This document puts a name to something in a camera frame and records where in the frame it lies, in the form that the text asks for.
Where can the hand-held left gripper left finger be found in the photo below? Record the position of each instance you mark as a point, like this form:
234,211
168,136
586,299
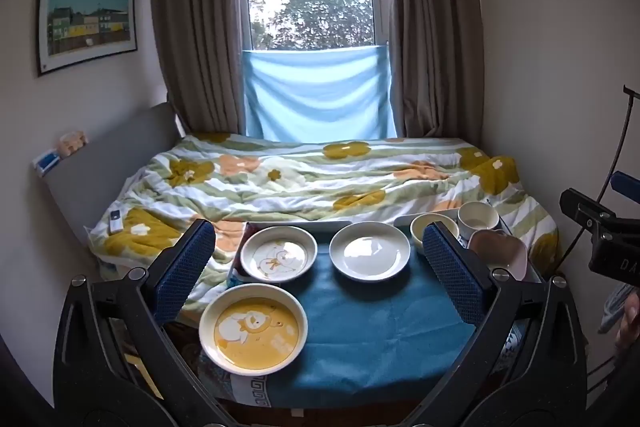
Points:
182,277

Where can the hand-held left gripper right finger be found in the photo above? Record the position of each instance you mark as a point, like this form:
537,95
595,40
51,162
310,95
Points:
450,277

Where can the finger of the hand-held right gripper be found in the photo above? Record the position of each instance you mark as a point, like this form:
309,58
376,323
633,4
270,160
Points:
627,184
582,207

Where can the pink bowl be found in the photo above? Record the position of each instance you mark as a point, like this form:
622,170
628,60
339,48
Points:
500,252

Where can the person's right hand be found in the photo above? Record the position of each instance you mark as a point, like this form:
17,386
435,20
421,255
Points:
631,322

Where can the grey blue cloth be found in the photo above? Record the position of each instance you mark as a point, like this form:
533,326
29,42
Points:
615,307

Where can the small cream bowl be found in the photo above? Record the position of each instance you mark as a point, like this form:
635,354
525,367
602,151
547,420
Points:
425,227

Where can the plain white plate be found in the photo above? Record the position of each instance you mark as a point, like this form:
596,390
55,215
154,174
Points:
370,254

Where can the white remote control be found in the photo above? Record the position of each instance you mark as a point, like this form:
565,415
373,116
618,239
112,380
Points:
116,222

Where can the teal cloth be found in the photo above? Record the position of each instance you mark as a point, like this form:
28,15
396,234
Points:
375,332

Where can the yellow duck print bowl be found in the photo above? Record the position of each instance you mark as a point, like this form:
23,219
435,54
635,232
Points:
260,332

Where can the white duck print plate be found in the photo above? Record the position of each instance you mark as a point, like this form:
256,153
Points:
277,257

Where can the grey headboard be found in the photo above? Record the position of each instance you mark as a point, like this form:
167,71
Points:
100,177

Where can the patterned blue tablecloth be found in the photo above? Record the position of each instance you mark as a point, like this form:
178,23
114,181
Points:
250,394

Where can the floral striped blanket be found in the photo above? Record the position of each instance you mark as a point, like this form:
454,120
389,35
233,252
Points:
310,182

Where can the small plush toy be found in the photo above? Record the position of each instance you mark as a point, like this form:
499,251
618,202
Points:
74,144

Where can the blue and white box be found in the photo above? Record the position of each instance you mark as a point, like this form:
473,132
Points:
46,163

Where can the light blue hanging cloth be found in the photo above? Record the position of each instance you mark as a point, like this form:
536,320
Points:
317,97

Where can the grey brown curtain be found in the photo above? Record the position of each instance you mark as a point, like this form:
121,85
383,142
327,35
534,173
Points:
435,27
200,22

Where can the framed wall picture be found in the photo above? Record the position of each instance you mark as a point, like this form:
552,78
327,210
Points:
87,19

